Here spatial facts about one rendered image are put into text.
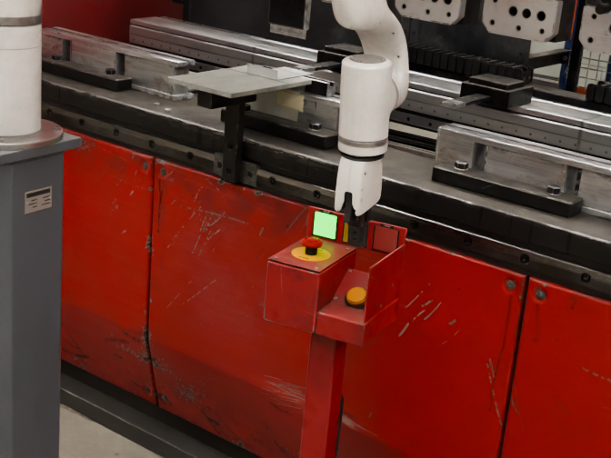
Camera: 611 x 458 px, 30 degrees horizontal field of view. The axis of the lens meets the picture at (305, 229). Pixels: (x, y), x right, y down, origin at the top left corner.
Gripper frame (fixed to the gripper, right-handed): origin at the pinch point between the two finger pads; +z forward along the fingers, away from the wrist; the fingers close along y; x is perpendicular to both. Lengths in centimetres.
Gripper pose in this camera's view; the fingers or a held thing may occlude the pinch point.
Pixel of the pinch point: (357, 234)
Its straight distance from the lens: 199.9
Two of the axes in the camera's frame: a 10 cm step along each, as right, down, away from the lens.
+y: -4.5, 3.4, -8.2
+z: -0.3, 9.2, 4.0
